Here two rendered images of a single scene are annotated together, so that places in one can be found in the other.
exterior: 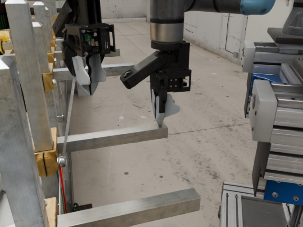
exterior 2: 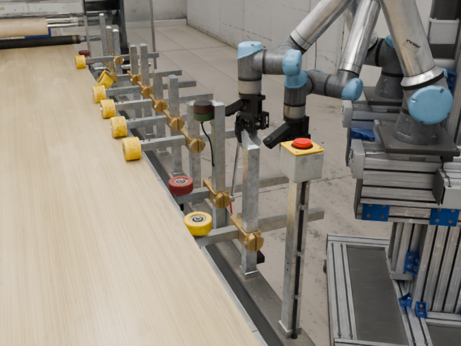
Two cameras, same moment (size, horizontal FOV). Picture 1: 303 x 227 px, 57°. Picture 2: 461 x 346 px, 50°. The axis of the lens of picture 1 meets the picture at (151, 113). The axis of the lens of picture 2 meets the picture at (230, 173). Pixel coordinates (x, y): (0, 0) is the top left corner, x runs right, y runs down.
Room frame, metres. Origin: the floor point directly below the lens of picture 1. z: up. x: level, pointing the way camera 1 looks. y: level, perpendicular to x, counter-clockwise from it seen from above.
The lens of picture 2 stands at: (-0.92, 0.34, 1.62)
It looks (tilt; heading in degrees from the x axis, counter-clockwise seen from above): 25 degrees down; 354
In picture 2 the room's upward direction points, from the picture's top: straight up
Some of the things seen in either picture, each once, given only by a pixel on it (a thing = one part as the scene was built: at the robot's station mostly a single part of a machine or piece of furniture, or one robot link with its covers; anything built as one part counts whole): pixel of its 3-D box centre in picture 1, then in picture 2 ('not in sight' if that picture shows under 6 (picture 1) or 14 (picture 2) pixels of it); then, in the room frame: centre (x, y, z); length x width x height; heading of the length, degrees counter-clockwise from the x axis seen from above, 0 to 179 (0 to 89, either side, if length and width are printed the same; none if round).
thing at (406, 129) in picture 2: not in sight; (418, 121); (0.51, -0.41, 1.09); 0.15 x 0.15 x 0.10
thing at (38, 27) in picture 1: (48, 106); (195, 163); (0.77, 0.31, 0.86); 0.03 x 0.03 x 0.48; 16
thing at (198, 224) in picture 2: not in sight; (198, 234); (0.29, 0.31, 0.85); 0.08 x 0.08 x 0.11
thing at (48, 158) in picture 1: (45, 151); (215, 193); (0.55, 0.24, 0.85); 0.13 x 0.06 x 0.05; 16
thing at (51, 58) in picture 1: (48, 57); (173, 119); (1.03, 0.38, 0.95); 0.13 x 0.06 x 0.05; 16
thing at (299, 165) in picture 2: not in sight; (300, 161); (0.04, 0.09, 1.18); 0.07 x 0.07 x 0.08; 16
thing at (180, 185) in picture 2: not in sight; (181, 195); (0.53, 0.36, 0.85); 0.08 x 0.08 x 0.11
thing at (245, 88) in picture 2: not in sight; (250, 86); (0.57, 0.13, 1.21); 0.08 x 0.08 x 0.05
